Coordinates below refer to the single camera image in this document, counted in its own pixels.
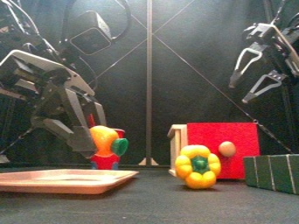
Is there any orange pepper toy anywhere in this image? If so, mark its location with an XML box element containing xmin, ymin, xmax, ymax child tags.
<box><xmin>88</xmin><ymin>125</ymin><xmax>129</xmax><ymax>158</ymax></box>

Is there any wooden drawer box red front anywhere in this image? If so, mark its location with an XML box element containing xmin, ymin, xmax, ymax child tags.
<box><xmin>166</xmin><ymin>122</ymin><xmax>261</xmax><ymax>180</ymax></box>

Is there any pink plastic tray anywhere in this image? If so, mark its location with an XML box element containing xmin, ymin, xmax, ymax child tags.
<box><xmin>0</xmin><ymin>168</ymin><xmax>140</xmax><ymax>195</ymax></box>

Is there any green box with pale stripes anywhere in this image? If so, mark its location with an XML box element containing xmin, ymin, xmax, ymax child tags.
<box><xmin>243</xmin><ymin>153</ymin><xmax>299</xmax><ymax>195</ymax></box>

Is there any yellow toy bell pepper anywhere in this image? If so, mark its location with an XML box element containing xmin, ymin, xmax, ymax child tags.
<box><xmin>173</xmin><ymin>144</ymin><xmax>221</xmax><ymax>190</ymax></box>

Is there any thin diagonal brace wire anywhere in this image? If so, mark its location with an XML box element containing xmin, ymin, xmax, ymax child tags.
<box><xmin>126</xmin><ymin>11</ymin><xmax>295</xmax><ymax>155</ymax></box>
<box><xmin>92</xmin><ymin>0</ymin><xmax>197</xmax><ymax>81</ymax></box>

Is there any grey vertical frame pole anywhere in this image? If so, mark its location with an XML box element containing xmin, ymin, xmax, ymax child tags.
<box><xmin>137</xmin><ymin>0</ymin><xmax>160</xmax><ymax>167</ymax></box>

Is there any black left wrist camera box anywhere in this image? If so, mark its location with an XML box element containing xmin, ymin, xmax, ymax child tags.
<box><xmin>68</xmin><ymin>10</ymin><xmax>114</xmax><ymax>56</ymax></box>

